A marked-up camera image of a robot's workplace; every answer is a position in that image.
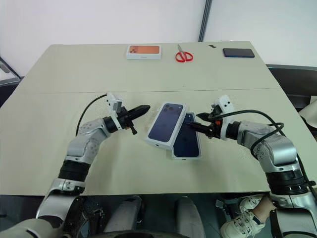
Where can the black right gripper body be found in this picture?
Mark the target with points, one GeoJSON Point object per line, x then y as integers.
{"type": "Point", "coordinates": [215, 130]}

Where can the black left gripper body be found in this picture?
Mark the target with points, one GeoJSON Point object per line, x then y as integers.
{"type": "Point", "coordinates": [126, 120]}

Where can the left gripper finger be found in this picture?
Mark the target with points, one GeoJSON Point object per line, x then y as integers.
{"type": "Point", "coordinates": [140, 109]}
{"type": "Point", "coordinates": [138, 115]}

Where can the dark blue smartphone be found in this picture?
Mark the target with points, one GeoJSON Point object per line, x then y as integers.
{"type": "Point", "coordinates": [185, 146]}

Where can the white phone box lid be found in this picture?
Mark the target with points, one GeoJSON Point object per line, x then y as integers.
{"type": "Point", "coordinates": [166, 124]}

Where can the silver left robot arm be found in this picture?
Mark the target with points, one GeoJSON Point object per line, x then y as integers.
{"type": "Point", "coordinates": [91, 129]}

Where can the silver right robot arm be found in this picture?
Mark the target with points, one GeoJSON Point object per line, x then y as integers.
{"type": "Point", "coordinates": [272, 148]}

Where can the white box with orange phone print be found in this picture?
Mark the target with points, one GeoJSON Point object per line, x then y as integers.
{"type": "Point", "coordinates": [144, 50]}

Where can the dark blue phone with black screen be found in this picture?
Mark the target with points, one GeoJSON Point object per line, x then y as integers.
{"type": "Point", "coordinates": [237, 52]}

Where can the silver metal latch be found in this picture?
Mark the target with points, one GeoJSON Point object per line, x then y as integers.
{"type": "Point", "coordinates": [221, 207]}

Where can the white sneaker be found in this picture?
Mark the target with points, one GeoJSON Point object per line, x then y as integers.
{"type": "Point", "coordinates": [250, 204]}
{"type": "Point", "coordinates": [237, 226]}

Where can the grey rounded shape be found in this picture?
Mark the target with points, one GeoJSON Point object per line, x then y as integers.
{"type": "Point", "coordinates": [126, 215]}
{"type": "Point", "coordinates": [189, 215]}

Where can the person's bare lower leg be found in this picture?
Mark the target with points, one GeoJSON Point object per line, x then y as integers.
{"type": "Point", "coordinates": [265, 209]}

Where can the black side table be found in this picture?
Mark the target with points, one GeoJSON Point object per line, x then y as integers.
{"type": "Point", "coordinates": [294, 79]}

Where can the grey metal pole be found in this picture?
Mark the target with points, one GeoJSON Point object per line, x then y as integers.
{"type": "Point", "coordinates": [205, 19]}

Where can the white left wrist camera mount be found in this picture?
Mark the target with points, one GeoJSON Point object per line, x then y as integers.
{"type": "Point", "coordinates": [112, 101]}

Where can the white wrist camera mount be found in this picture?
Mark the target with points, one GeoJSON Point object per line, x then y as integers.
{"type": "Point", "coordinates": [112, 101]}
{"type": "Point", "coordinates": [226, 106]}

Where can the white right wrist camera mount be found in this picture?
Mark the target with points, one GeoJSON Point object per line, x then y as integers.
{"type": "Point", "coordinates": [226, 106]}

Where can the grey metal frame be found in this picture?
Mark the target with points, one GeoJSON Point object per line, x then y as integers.
{"type": "Point", "coordinates": [12, 80]}

